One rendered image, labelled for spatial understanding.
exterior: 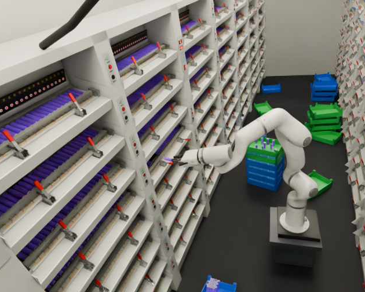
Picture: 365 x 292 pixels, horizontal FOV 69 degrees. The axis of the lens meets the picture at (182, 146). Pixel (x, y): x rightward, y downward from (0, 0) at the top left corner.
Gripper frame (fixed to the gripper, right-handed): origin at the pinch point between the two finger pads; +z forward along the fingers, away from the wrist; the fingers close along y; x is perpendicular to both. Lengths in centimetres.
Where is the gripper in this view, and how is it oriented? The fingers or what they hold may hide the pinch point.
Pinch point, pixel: (176, 159)
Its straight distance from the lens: 145.7
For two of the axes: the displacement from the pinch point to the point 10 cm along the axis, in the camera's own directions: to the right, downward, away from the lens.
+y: 3.8, -5.5, 7.4
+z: -8.4, 1.3, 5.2
